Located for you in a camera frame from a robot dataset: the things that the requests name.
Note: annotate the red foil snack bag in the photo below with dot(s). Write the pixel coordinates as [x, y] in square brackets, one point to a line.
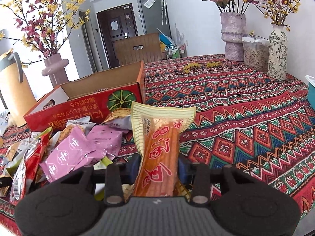
[27, 169]

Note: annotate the yellow red dried branches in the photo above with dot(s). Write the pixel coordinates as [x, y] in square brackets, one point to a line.
[278, 2]

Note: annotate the orange striped snack packet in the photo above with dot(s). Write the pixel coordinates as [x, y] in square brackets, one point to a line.
[156, 134]

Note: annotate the floral white ceramic vase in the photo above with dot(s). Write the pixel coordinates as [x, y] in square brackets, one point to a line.
[278, 53]

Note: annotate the pink and yellow blossom branches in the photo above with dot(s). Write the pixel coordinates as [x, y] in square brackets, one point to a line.
[45, 25]

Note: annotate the clear seed container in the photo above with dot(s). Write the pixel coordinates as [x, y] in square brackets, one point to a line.
[256, 53]

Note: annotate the red cardboard snack box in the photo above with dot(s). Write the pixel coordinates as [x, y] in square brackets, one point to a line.
[93, 96]

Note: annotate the purple textured vase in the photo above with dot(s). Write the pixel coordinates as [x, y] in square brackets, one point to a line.
[233, 28]

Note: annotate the yellow thermos jug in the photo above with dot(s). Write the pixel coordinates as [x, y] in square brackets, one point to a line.
[15, 89]

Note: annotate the brown wooden chair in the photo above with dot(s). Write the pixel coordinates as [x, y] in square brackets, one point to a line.
[144, 48]

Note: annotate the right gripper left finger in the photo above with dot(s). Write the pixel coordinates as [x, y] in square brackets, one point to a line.
[134, 165]

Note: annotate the dark brown door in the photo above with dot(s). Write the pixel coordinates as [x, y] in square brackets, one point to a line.
[116, 24]

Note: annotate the fallen yellow flowers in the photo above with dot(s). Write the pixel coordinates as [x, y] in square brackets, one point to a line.
[191, 66]

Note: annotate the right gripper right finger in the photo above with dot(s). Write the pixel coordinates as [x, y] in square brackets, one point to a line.
[183, 169]

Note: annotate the pink glass ring vase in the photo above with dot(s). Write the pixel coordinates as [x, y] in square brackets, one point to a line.
[55, 69]

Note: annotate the pink snack packet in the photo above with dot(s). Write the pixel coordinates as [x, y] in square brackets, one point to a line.
[74, 152]
[106, 139]

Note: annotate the teal plastic box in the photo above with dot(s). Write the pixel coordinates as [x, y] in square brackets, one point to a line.
[311, 90]

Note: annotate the grey refrigerator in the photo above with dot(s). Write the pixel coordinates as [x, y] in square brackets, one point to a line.
[154, 16]

